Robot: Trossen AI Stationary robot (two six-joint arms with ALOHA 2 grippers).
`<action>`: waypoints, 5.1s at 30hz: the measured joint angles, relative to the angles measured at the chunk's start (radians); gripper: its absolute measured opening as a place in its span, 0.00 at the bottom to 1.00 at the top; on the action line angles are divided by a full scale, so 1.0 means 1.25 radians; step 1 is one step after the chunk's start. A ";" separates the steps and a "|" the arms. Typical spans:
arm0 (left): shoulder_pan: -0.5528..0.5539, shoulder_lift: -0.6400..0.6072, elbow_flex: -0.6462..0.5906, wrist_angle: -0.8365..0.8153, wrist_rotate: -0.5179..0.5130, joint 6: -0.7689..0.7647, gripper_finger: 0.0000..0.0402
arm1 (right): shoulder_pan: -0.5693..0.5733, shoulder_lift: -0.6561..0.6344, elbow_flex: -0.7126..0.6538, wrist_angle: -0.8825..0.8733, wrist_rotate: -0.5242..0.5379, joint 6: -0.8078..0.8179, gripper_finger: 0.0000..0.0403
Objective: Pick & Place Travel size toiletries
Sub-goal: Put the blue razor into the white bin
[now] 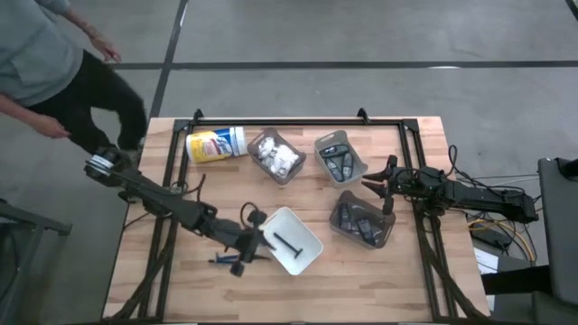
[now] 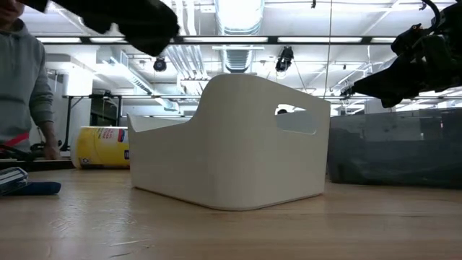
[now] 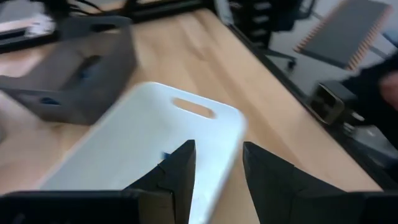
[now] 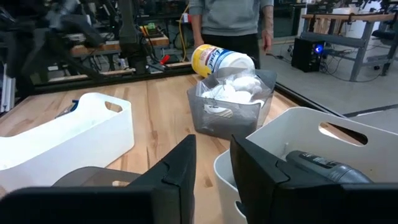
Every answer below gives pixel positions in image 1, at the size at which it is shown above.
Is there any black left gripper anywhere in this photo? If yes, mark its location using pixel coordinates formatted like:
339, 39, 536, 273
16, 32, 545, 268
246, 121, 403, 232
211, 218, 277, 263

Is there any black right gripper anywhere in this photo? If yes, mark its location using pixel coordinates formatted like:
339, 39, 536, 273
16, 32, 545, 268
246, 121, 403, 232
360, 155, 424, 216

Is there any white plastic bin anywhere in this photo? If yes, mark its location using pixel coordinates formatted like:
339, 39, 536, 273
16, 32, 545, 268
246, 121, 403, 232
260, 206, 324, 276

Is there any grey handheld vacuum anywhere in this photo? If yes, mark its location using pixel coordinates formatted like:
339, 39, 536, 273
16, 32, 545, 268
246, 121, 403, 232
319, 144, 350, 158

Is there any white packet with black print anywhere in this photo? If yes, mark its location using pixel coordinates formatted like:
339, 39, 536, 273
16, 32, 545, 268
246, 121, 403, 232
275, 146, 302, 171

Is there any light grey plastic bin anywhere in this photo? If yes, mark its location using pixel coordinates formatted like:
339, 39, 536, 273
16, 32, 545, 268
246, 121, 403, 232
314, 129, 369, 190

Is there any dark smoky plastic bin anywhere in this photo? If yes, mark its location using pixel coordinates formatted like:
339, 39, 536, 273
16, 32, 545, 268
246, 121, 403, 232
328, 190, 397, 250

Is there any clear plastic bag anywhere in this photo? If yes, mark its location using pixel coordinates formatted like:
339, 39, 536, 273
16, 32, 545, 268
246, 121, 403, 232
247, 127, 307, 186

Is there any yellow disinfecting wipes canister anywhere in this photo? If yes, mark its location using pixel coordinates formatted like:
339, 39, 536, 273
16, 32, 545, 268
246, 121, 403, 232
185, 126, 248, 164

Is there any black power brick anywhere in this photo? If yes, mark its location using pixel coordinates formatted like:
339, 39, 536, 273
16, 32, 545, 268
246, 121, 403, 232
469, 227, 514, 249

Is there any white paper sheet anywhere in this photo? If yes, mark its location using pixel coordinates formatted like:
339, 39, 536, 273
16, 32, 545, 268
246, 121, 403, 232
473, 246, 500, 274

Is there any black chair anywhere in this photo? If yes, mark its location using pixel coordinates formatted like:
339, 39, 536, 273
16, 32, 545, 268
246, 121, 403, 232
536, 156, 578, 308

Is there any grey side table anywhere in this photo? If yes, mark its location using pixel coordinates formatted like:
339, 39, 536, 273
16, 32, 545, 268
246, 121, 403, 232
0, 200, 73, 325

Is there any person's hand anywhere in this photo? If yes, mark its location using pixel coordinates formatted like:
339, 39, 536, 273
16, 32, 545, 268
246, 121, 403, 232
92, 35, 122, 63
27, 115, 72, 139

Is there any person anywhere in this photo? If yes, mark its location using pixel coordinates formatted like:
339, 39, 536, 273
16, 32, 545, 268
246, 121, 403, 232
0, 0, 148, 163

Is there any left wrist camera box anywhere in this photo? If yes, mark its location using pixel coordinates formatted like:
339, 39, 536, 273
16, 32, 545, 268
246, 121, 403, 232
246, 209, 268, 229

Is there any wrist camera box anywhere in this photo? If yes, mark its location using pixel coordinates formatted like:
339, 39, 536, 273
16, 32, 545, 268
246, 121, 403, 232
418, 165, 448, 193
246, 209, 268, 229

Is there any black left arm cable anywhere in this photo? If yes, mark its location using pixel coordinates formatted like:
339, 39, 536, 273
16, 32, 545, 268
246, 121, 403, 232
178, 173, 264, 229

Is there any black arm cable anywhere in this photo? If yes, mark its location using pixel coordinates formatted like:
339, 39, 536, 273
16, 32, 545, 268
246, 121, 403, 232
446, 144, 538, 200
178, 173, 264, 229

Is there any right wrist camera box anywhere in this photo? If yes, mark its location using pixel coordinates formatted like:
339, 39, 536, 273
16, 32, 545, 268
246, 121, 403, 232
418, 165, 448, 193

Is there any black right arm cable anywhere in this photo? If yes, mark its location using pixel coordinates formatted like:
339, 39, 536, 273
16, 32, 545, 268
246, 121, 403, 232
446, 144, 538, 200

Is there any black aluminium table frame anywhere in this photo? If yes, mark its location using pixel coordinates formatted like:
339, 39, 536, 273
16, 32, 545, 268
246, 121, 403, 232
103, 107, 489, 324

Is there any yellow floor cable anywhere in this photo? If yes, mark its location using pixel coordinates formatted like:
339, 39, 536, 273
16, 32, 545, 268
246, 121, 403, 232
467, 214, 541, 264

